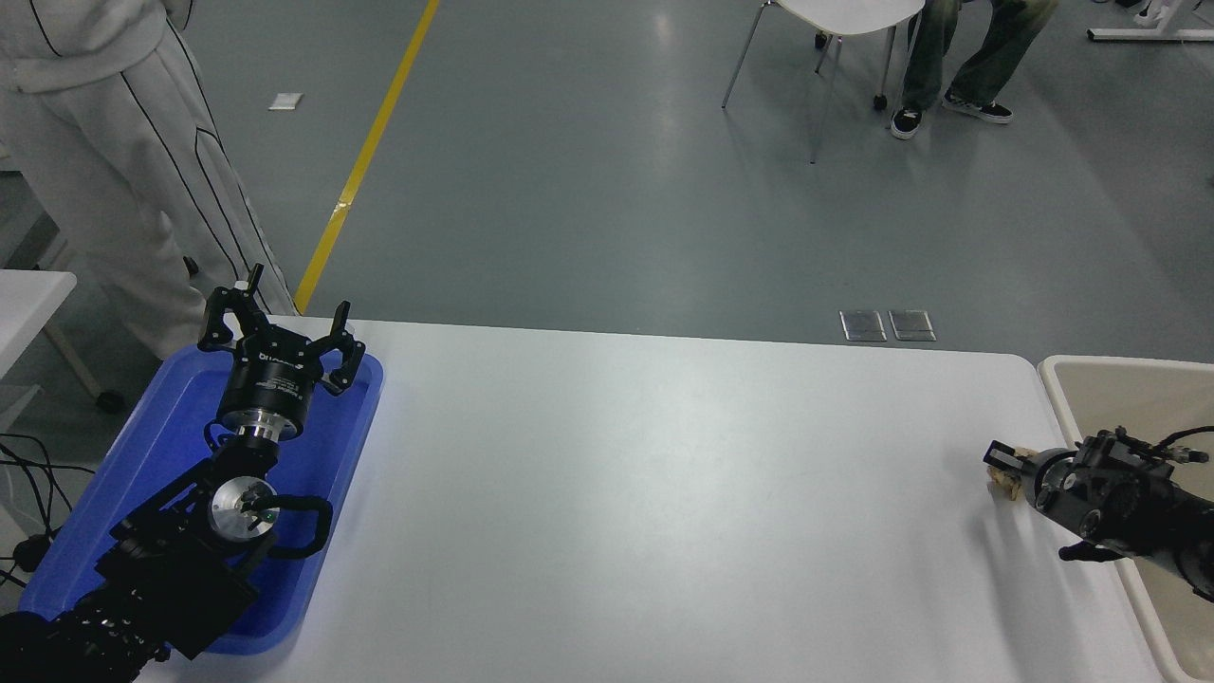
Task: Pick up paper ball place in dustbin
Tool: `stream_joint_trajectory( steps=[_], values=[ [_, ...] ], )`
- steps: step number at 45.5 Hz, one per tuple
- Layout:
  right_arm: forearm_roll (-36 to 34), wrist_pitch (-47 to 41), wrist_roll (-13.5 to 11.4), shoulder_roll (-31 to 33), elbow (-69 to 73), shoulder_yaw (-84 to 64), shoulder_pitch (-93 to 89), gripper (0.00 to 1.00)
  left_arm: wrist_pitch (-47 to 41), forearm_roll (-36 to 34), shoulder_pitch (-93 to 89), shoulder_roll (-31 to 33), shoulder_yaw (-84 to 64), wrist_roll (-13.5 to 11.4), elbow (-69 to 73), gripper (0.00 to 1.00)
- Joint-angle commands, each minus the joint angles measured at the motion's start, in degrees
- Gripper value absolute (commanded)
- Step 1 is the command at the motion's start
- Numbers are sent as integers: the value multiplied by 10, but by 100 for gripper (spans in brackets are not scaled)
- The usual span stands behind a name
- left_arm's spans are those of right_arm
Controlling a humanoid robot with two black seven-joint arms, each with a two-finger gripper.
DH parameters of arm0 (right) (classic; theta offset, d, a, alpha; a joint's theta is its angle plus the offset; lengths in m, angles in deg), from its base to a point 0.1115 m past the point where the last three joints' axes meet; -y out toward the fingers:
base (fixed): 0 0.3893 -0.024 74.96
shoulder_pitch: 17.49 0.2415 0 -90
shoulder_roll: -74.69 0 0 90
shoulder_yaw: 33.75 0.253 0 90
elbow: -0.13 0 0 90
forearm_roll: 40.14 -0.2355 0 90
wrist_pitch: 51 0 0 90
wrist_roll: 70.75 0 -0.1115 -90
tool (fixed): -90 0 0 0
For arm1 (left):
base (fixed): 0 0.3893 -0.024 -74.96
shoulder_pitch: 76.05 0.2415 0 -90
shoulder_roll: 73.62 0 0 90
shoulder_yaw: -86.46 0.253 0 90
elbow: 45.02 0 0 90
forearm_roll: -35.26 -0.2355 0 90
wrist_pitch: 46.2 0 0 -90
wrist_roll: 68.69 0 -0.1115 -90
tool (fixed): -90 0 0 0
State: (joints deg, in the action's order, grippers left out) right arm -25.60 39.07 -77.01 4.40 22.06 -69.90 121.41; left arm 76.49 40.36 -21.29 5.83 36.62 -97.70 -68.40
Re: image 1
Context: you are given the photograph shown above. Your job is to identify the white stand foot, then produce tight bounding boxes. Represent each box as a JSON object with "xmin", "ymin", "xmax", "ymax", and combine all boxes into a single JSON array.
[{"xmin": 1088, "ymin": 0, "xmax": 1214, "ymax": 44}]

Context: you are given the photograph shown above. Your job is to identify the blue plastic tray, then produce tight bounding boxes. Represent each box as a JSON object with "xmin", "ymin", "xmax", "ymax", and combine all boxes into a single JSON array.
[{"xmin": 19, "ymin": 341, "xmax": 385, "ymax": 657}]

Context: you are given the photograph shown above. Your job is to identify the thin black cable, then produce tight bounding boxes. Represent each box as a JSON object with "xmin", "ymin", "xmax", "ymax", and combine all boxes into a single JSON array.
[{"xmin": 0, "ymin": 432, "xmax": 75, "ymax": 534}]

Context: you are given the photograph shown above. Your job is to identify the person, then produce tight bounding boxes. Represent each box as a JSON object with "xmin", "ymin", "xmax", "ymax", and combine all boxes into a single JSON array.
[
  {"xmin": 890, "ymin": 0, "xmax": 1058, "ymax": 140},
  {"xmin": 0, "ymin": 0, "xmax": 300, "ymax": 361}
]

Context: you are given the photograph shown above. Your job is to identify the tan paper ball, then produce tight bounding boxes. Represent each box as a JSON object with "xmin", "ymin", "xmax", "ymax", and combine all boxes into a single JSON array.
[{"xmin": 986, "ymin": 446, "xmax": 1029, "ymax": 504}]

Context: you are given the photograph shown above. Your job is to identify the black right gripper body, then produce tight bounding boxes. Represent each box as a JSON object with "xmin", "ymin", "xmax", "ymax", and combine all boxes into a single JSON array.
[{"xmin": 1029, "ymin": 448, "xmax": 1118, "ymax": 545}]

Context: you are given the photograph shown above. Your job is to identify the small white side table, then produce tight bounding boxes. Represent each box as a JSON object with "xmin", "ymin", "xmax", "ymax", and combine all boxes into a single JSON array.
[{"xmin": 0, "ymin": 270, "xmax": 125, "ymax": 447}]

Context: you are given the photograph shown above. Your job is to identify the black power plug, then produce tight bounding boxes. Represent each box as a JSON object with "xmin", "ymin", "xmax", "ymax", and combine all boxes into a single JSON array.
[{"xmin": 0, "ymin": 533, "xmax": 56, "ymax": 589}]

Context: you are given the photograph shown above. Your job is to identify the large pale bin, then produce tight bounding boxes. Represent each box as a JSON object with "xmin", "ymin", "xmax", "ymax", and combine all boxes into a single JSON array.
[{"xmin": 1037, "ymin": 355, "xmax": 1214, "ymax": 683}]

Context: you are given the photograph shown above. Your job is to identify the white chair with metal legs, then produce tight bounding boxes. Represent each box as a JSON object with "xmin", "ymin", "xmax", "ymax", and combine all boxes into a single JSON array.
[{"xmin": 723, "ymin": 0, "xmax": 929, "ymax": 164}]

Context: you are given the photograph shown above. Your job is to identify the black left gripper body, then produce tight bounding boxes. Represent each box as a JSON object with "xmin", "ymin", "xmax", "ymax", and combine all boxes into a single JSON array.
[{"xmin": 218, "ymin": 332, "xmax": 328, "ymax": 428}]

